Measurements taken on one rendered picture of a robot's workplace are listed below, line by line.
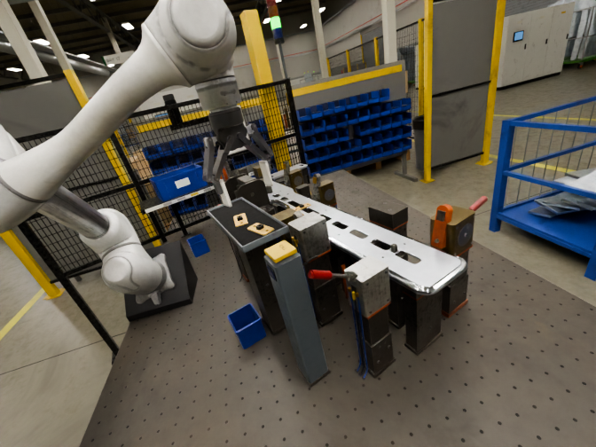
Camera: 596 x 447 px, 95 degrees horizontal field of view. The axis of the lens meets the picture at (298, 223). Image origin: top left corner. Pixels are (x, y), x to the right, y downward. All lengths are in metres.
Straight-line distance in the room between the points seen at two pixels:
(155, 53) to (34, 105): 2.95
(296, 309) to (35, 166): 0.63
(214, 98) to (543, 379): 1.06
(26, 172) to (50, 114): 2.65
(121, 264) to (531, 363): 1.36
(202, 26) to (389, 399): 0.91
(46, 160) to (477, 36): 4.13
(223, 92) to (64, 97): 2.75
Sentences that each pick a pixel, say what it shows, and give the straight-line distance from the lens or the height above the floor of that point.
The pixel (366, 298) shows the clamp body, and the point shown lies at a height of 1.01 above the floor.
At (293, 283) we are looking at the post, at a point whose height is 1.08.
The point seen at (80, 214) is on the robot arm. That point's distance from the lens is 1.16.
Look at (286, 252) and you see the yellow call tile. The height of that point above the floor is 1.16.
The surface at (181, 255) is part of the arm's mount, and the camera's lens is 1.45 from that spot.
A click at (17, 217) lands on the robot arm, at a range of 0.82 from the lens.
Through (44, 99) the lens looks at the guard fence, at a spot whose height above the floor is 1.82.
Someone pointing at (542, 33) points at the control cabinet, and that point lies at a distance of 12.73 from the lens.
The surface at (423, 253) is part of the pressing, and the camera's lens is 0.86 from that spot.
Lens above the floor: 1.49
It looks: 26 degrees down
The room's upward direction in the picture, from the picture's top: 13 degrees counter-clockwise
